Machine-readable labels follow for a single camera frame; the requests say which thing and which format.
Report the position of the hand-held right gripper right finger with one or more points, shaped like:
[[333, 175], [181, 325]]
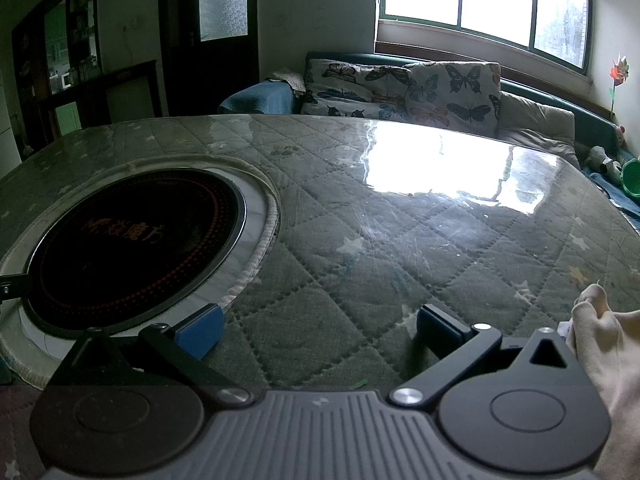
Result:
[[435, 325]]

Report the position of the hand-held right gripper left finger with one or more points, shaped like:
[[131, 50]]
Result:
[[202, 330]]

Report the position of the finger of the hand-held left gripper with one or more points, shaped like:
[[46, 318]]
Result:
[[15, 287]]

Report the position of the cream fleece garment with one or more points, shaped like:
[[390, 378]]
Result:
[[615, 360]]

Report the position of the round black induction cooktop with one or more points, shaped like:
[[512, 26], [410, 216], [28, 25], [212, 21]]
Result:
[[130, 250]]

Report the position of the grey sofa seat pad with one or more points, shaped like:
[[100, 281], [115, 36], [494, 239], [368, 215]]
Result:
[[542, 145]]

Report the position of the dark wooden cabinet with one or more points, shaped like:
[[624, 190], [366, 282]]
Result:
[[125, 95]]

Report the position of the beige cushion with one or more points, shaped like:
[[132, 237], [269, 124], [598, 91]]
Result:
[[537, 117]]

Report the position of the grey plush toy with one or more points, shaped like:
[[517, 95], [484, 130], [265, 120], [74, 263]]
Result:
[[602, 162]]

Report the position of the blue armrest cover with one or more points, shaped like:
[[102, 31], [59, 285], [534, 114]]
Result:
[[255, 99]]

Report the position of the green plastic bucket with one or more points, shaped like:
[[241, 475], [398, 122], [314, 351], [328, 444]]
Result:
[[632, 177]]

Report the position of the teal sofa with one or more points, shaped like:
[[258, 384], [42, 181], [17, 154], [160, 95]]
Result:
[[592, 127]]

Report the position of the dark wooden door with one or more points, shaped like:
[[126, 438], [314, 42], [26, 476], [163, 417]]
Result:
[[215, 75]]

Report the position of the white cloth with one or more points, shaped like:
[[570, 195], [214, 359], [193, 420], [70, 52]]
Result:
[[287, 81]]

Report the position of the colourful pinwheel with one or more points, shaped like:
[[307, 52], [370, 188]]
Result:
[[619, 72]]

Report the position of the window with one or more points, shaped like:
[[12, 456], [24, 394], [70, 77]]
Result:
[[490, 0]]

